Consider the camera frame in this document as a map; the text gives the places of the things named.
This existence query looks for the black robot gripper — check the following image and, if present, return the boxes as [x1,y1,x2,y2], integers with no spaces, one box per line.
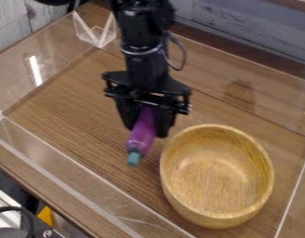
[101,49,190,139]

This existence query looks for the purple toy eggplant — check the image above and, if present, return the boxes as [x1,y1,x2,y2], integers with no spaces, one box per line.
[126,106,156,166]

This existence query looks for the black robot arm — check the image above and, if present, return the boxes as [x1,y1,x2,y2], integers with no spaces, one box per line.
[101,0,192,138]

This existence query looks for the brown wooden bowl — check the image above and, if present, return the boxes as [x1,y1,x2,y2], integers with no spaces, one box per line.
[160,124,276,229]

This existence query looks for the yellow black device corner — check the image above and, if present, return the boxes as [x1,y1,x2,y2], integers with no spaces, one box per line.
[34,205,73,238]

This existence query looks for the clear acrylic corner bracket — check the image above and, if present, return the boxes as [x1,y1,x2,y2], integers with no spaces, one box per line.
[72,12,117,49]

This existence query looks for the clear acrylic tray wall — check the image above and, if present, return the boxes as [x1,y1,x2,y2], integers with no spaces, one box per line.
[0,113,194,238]

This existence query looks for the black cable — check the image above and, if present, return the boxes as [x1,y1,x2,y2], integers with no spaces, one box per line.
[0,205,36,238]

